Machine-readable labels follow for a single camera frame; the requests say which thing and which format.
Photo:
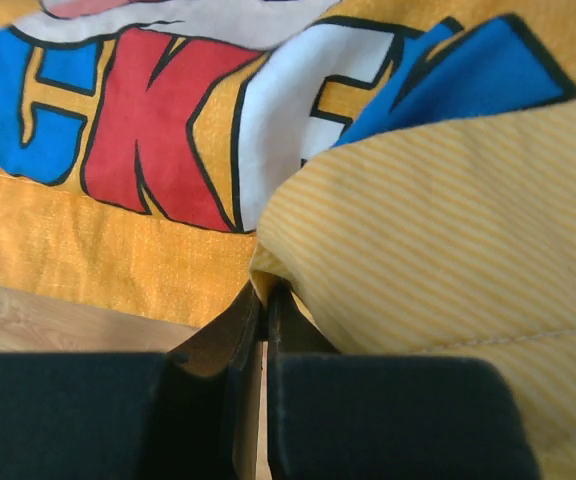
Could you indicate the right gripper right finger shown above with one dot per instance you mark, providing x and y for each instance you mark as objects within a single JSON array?
[{"x": 341, "y": 416}]

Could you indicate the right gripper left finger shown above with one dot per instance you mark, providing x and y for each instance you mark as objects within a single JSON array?
[{"x": 188, "y": 413}]

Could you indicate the yellow pillowcase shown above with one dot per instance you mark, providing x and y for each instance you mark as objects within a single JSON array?
[{"x": 408, "y": 167}]

